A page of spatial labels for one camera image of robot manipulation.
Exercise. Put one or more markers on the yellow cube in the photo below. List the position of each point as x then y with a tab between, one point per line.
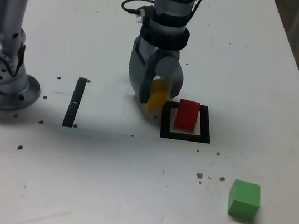
157	100

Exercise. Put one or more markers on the red cube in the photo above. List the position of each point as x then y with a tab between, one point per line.
187	114

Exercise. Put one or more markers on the black tape square outline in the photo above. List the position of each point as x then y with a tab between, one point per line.
182	137

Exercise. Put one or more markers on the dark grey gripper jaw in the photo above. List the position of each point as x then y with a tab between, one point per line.
137	73

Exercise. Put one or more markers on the black tape strip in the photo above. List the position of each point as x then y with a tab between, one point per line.
72	106

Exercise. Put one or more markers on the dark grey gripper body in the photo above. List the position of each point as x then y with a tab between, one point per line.
170	53

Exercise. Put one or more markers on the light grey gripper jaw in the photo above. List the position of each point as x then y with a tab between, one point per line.
170	68

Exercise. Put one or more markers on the green cube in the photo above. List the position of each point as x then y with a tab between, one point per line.
244	199

